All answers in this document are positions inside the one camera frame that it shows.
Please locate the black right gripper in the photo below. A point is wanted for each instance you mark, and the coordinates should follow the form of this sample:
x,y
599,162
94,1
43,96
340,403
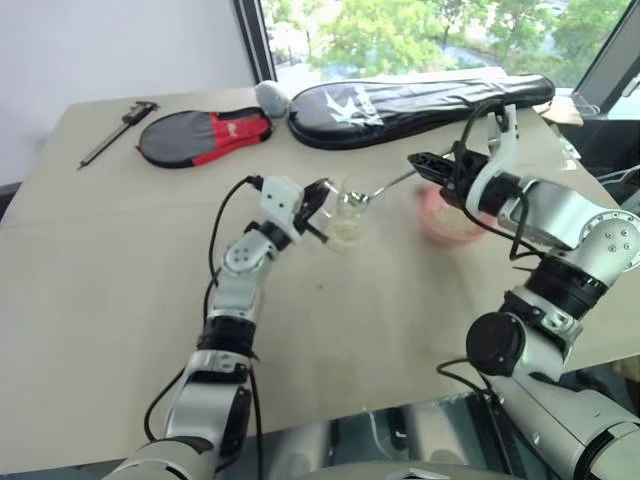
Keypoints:
x,y
465,172

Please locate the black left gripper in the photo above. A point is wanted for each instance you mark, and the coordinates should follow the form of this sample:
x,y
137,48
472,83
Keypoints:
x,y
307,207

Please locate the clear glass mug with oatmeal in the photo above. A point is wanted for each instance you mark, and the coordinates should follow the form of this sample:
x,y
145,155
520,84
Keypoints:
x,y
347,225

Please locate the silver metal spoon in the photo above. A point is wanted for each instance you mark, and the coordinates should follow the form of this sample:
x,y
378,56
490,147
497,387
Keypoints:
x,y
356,199

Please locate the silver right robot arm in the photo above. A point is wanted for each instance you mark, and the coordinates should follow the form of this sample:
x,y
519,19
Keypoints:
x,y
550,210

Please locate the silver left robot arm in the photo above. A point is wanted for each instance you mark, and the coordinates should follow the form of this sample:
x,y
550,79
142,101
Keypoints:
x,y
240,300

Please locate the pink bowl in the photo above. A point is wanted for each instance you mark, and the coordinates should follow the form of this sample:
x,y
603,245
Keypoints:
x,y
450,225

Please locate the black badminton racket cover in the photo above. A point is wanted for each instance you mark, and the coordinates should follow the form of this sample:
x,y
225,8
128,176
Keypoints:
x,y
400,110

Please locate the grey fuzzy ball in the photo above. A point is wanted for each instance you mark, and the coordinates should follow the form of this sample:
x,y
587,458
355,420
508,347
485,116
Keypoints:
x,y
271,99

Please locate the red grey paddle cover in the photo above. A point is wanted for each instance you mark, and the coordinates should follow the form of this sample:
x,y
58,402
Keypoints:
x,y
200,135

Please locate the brown cardboard box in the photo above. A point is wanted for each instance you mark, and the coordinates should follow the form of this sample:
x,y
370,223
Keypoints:
x,y
562,112

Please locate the black digital caliper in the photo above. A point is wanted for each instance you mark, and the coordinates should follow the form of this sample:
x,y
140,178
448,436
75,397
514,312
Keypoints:
x,y
117,132

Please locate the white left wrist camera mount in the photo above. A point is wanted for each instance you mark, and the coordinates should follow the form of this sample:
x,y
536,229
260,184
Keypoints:
x,y
279,200

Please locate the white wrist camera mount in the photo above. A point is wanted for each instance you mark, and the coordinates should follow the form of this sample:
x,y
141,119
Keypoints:
x,y
507,150
279,200

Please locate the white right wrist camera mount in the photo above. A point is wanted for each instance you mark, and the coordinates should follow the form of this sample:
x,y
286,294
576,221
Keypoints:
x,y
507,150

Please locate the dark window frame post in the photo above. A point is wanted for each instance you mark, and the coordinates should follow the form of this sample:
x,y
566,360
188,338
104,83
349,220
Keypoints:
x,y
255,40

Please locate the dark slanted window frame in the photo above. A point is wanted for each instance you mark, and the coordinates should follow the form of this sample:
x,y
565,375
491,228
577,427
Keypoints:
x,y
607,70

